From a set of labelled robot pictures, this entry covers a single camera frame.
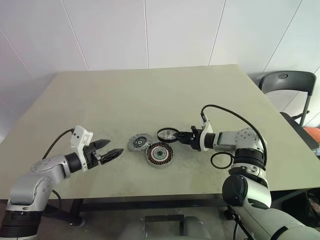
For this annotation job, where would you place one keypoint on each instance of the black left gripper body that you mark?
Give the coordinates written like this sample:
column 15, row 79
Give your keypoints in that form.
column 90, row 156

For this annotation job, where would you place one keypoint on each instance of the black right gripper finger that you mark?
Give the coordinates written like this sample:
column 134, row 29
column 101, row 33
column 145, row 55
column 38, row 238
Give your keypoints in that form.
column 187, row 141
column 183, row 134

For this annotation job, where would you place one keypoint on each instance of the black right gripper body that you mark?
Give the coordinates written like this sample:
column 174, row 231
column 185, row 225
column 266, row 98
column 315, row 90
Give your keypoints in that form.
column 195, row 140

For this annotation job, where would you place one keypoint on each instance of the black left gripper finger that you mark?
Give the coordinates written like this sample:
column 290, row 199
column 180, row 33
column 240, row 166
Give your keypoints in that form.
column 111, row 155
column 101, row 143

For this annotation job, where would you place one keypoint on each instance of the silver black-rimmed motor rotor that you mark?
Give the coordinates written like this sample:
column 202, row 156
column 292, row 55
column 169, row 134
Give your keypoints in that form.
column 166, row 133

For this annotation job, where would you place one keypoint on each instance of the grey round motor end plate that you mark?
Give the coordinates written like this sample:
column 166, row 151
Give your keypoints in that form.
column 133, row 145

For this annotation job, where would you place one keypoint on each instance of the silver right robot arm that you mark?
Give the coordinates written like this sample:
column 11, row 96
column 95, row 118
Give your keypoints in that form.
column 250, row 138

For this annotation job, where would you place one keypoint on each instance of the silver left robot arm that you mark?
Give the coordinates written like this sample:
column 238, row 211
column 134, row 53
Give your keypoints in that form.
column 25, row 185

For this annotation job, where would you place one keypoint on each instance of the motor stator with copper windings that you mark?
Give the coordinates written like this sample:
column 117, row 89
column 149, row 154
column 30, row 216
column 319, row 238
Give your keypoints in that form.
column 151, row 153

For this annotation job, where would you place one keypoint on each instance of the grey rounded robot body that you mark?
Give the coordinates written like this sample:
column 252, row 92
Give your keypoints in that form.
column 192, row 227

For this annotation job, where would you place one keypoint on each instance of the grey folding chair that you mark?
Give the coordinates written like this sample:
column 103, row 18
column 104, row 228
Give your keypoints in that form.
column 287, row 82

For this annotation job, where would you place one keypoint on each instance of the orange object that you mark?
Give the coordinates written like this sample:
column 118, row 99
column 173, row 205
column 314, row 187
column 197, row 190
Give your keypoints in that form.
column 312, row 133

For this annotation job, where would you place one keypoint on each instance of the pale blue small object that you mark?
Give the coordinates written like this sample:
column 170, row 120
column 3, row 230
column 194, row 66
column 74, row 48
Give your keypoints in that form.
column 318, row 151

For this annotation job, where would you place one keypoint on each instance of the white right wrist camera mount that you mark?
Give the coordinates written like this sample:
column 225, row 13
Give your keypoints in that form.
column 207, row 130

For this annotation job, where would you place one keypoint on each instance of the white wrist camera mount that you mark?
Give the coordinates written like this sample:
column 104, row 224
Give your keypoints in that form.
column 207, row 130
column 80, row 136

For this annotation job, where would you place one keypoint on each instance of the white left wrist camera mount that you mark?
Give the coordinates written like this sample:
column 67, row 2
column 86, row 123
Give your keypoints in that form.
column 80, row 136

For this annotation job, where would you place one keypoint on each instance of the black table frame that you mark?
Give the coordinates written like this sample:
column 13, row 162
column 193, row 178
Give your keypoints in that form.
column 150, row 205

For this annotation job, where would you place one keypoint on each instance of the black rectangular bracket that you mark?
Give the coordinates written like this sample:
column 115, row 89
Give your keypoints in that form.
column 162, row 217

